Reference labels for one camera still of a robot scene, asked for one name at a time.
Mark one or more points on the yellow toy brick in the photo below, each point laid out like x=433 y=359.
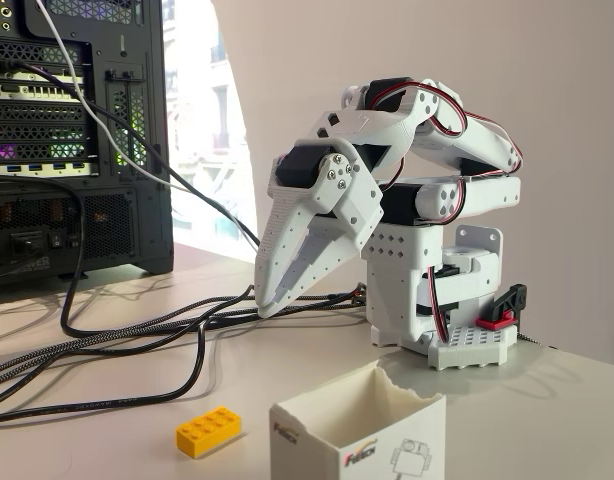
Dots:
x=207 y=431

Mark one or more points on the black computer tower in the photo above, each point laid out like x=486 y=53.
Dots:
x=127 y=225

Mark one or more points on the white cardboard Feetech box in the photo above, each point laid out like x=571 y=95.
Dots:
x=367 y=452

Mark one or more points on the black and red table clamp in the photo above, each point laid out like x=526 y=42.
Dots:
x=507 y=302

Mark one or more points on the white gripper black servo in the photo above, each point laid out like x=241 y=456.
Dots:
x=313 y=196

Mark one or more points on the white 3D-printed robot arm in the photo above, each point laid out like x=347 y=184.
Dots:
x=487 y=200

